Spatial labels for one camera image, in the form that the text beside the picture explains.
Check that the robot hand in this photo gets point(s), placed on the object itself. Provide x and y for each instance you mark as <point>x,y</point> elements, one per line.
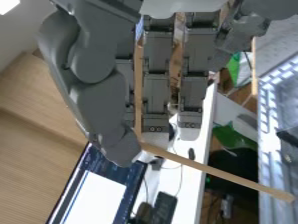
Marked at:
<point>95,60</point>

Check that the wooden chopstick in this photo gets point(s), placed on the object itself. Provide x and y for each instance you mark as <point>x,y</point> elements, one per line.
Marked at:
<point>213,171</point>

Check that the computer monitor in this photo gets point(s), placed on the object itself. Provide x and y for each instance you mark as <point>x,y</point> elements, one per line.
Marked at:
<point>101,200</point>

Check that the clear box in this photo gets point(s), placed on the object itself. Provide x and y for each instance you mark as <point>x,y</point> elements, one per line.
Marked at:
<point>274,100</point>

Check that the white desk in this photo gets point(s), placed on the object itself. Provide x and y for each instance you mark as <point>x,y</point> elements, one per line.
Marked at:
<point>191,186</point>

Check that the black keyboard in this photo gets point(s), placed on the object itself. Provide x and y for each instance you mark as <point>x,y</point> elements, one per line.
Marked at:
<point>165,208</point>

